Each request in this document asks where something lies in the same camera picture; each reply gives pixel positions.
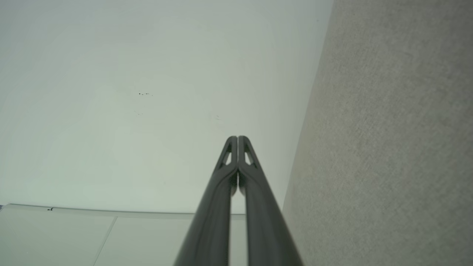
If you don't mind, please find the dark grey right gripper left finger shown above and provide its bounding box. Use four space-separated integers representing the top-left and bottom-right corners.
174 136 238 266

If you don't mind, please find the grey fabric sofa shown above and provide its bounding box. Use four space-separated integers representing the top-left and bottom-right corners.
283 0 473 266

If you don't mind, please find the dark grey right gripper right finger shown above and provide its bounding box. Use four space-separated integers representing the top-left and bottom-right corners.
238 136 303 266

